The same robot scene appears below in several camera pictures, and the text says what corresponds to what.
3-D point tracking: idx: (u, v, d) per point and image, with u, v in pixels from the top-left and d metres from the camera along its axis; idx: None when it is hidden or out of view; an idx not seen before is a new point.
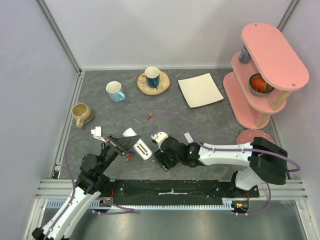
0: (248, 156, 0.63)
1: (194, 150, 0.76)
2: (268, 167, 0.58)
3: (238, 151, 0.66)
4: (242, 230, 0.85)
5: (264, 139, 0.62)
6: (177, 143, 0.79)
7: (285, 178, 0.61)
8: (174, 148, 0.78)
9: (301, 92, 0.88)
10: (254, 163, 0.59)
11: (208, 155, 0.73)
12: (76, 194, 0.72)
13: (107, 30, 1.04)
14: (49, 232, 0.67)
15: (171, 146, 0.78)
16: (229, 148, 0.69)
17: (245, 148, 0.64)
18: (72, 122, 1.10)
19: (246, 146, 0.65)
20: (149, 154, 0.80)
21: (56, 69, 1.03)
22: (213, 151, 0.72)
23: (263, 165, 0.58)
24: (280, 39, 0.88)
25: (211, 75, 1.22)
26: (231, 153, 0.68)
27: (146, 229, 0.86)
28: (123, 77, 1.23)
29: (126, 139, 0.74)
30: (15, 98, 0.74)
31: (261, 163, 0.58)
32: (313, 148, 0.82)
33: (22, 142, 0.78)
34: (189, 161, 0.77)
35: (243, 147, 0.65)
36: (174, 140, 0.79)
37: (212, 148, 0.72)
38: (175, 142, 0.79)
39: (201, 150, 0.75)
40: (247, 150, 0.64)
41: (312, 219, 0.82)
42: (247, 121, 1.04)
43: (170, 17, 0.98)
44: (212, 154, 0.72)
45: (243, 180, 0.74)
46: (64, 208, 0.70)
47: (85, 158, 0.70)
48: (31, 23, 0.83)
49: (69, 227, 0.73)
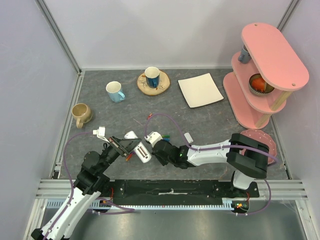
0: (226, 153, 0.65)
1: (184, 152, 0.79)
2: (245, 161, 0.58)
3: (218, 149, 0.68)
4: (242, 230, 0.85)
5: (242, 134, 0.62)
6: (169, 146, 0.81)
7: (266, 171, 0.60)
8: (166, 151, 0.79)
9: (301, 92, 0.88)
10: (232, 158, 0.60)
11: (195, 155, 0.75)
12: (75, 195, 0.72)
13: (106, 30, 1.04)
14: (48, 233, 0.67)
15: (163, 148, 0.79)
16: (211, 147, 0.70)
17: (224, 145, 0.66)
18: (72, 122, 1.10)
19: (225, 143, 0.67)
20: (148, 157, 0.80)
21: (56, 69, 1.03)
22: (198, 152, 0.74)
23: (241, 159, 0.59)
24: (280, 39, 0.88)
25: (211, 75, 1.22)
26: (213, 151, 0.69)
27: (146, 229, 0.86)
28: (123, 77, 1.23)
29: (128, 140, 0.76)
30: (15, 98, 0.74)
31: (237, 157, 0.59)
32: (313, 148, 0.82)
33: (22, 142, 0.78)
34: (181, 163, 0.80)
35: (222, 144, 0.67)
36: (166, 144, 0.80)
37: (198, 148, 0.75)
38: (167, 145, 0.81)
39: (189, 151, 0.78)
40: (225, 147, 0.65)
41: (312, 219, 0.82)
42: (247, 121, 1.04)
43: (170, 17, 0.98)
44: (198, 155, 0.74)
45: (238, 178, 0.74)
46: (63, 209, 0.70)
47: (88, 155, 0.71)
48: (30, 23, 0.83)
49: (69, 227, 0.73)
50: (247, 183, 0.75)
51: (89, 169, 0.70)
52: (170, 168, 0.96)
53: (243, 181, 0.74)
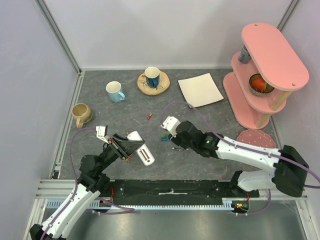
0: (274, 163, 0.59)
1: (213, 141, 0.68)
2: (294, 179, 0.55)
3: (263, 154, 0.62)
4: (242, 229, 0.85)
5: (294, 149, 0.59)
6: (196, 129, 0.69)
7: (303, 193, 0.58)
8: (191, 133, 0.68)
9: (301, 92, 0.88)
10: (280, 171, 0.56)
11: (228, 150, 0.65)
12: (78, 190, 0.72)
13: (106, 29, 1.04)
14: (48, 228, 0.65)
15: (189, 131, 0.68)
16: (254, 149, 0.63)
17: (273, 153, 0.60)
18: (72, 122, 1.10)
19: (273, 151, 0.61)
20: (151, 161, 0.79)
21: (56, 69, 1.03)
22: (234, 147, 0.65)
23: (289, 174, 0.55)
24: (280, 40, 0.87)
25: (211, 75, 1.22)
26: (255, 154, 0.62)
27: (146, 229, 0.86)
28: (123, 77, 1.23)
29: (129, 142, 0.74)
30: (15, 98, 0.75)
31: (287, 172, 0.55)
32: (313, 148, 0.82)
33: (22, 142, 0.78)
34: (203, 150, 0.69)
35: (270, 151, 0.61)
36: (192, 125, 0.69)
37: (234, 144, 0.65)
38: (193, 128, 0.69)
39: (219, 142, 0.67)
40: (273, 156, 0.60)
41: (312, 219, 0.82)
42: (247, 121, 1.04)
43: (170, 17, 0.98)
44: (233, 151, 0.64)
45: (249, 180, 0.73)
46: (65, 204, 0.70)
47: (83, 159, 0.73)
48: (31, 23, 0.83)
49: (67, 227, 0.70)
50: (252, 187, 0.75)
51: (86, 172, 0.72)
52: (170, 168, 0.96)
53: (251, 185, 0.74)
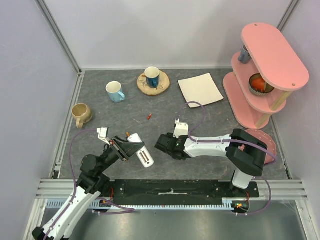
0: (226, 147, 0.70)
1: (181, 143, 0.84)
2: (244, 157, 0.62)
3: (218, 142, 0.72)
4: (242, 229, 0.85)
5: (242, 131, 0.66)
6: (167, 139, 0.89)
7: (261, 168, 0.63)
8: (163, 143, 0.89)
9: (301, 92, 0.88)
10: (231, 153, 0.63)
11: (192, 146, 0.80)
12: (77, 193, 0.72)
13: (107, 30, 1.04)
14: (49, 231, 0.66)
15: (161, 141, 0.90)
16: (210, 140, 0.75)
17: (224, 139, 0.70)
18: (72, 122, 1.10)
19: (225, 137, 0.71)
20: (150, 163, 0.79)
21: (56, 69, 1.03)
22: (196, 143, 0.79)
23: (239, 155, 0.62)
24: (280, 39, 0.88)
25: (211, 75, 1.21)
26: (212, 144, 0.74)
27: (146, 229, 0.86)
28: (122, 77, 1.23)
29: (130, 144, 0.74)
30: (15, 98, 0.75)
31: (236, 152, 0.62)
32: (313, 148, 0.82)
33: (22, 142, 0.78)
34: (176, 152, 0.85)
35: (222, 138, 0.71)
36: (163, 137, 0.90)
37: (196, 140, 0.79)
38: (165, 138, 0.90)
39: (186, 143, 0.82)
40: (225, 141, 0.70)
41: (311, 219, 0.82)
42: (247, 121, 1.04)
43: (170, 17, 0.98)
44: (196, 146, 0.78)
45: (237, 176, 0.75)
46: (65, 207, 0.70)
47: (85, 159, 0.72)
48: (31, 23, 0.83)
49: (69, 227, 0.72)
50: (246, 182, 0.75)
51: (87, 173, 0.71)
52: (170, 168, 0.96)
53: (240, 180, 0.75)
